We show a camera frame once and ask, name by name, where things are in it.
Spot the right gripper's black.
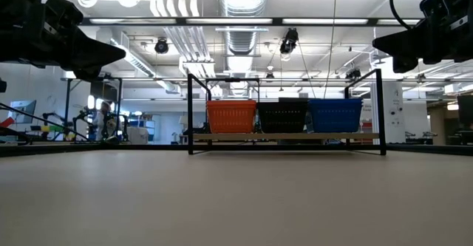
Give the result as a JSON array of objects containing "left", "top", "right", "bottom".
[{"left": 372, "top": 0, "right": 473, "bottom": 74}]

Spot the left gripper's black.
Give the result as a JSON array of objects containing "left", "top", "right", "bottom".
[{"left": 0, "top": 0, "right": 127, "bottom": 82}]

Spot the orange slotted plastic basket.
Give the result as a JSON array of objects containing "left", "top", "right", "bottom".
[
  {"left": 207, "top": 106, "right": 256, "bottom": 134},
  {"left": 205, "top": 100, "right": 258, "bottom": 109}
]

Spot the standing person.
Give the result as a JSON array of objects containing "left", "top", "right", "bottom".
[{"left": 92, "top": 100, "right": 114, "bottom": 142}]

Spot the white pillar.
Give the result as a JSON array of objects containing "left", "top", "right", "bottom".
[{"left": 380, "top": 81, "right": 404, "bottom": 145}]

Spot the background computer monitor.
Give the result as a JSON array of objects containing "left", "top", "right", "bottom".
[{"left": 7, "top": 99, "right": 38, "bottom": 125}]

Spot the dark background screen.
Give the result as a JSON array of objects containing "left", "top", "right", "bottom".
[{"left": 456, "top": 95, "right": 473, "bottom": 133}]

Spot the black table edge strip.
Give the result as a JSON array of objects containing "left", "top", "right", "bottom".
[{"left": 0, "top": 142, "right": 473, "bottom": 157}]

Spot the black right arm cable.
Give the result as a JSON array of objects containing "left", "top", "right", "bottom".
[{"left": 388, "top": 0, "right": 414, "bottom": 32}]

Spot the black background workstation frame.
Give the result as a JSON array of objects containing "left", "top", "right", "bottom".
[{"left": 61, "top": 76, "right": 124, "bottom": 143}]

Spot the black ceiling camera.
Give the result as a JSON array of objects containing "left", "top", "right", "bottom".
[
  {"left": 154, "top": 38, "right": 170, "bottom": 55},
  {"left": 279, "top": 27, "right": 299, "bottom": 55}
]

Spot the thin hanging grey cable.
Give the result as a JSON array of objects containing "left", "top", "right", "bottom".
[{"left": 322, "top": 0, "right": 338, "bottom": 100}]

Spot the black frame wooden shelf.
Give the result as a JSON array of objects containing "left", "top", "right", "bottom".
[{"left": 186, "top": 68, "right": 387, "bottom": 157}]

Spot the black overhead frame beam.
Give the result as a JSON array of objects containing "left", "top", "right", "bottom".
[{"left": 79, "top": 16, "right": 422, "bottom": 27}]

